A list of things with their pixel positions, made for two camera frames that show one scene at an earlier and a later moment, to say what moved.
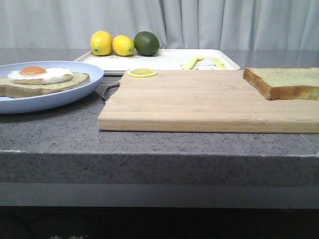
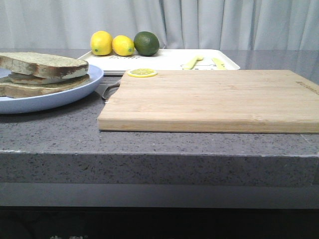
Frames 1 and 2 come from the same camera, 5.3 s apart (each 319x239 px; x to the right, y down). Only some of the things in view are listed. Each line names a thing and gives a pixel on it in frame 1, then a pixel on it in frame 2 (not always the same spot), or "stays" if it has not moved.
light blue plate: [47, 102] stays
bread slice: [275, 83] to [43, 65]
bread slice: [10, 89] stays
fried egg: [34, 74] stays
